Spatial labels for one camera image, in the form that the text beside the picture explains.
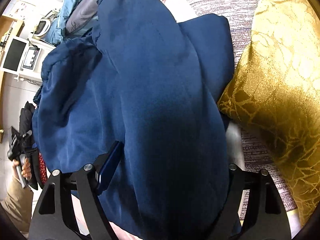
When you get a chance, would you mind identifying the white kettle appliance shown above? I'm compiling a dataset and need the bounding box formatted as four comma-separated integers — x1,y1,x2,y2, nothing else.
34,18,52,37

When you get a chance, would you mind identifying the pink polka dot bedsheet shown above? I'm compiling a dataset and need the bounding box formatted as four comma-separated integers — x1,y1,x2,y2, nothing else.
72,0,301,239

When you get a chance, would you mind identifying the white tablet screen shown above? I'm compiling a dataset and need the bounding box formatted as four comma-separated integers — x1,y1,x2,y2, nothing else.
1,36,29,74

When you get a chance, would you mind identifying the gold satin pillow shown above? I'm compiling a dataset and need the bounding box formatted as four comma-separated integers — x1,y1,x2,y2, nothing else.
218,0,319,224

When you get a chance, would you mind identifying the person's left hand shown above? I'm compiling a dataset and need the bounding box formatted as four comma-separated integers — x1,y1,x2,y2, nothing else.
12,158,31,180

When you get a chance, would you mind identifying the red patterned garment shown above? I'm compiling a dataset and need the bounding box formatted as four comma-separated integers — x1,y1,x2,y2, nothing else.
39,154,48,185

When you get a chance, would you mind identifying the wooden cubby shelf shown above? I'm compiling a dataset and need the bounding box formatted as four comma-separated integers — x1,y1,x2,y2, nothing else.
0,15,24,142

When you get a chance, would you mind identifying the wall poster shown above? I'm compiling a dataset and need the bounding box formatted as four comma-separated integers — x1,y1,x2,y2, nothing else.
9,0,36,20

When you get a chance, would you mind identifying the black quilted jacket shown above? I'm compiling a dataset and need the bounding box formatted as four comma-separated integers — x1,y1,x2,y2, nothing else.
19,101,40,190

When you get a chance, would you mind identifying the navy blue padded jacket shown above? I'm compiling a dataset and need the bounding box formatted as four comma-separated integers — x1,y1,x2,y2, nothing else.
33,0,234,239

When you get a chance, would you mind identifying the white machine with control panel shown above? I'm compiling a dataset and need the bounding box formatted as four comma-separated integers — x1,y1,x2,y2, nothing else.
15,38,55,82

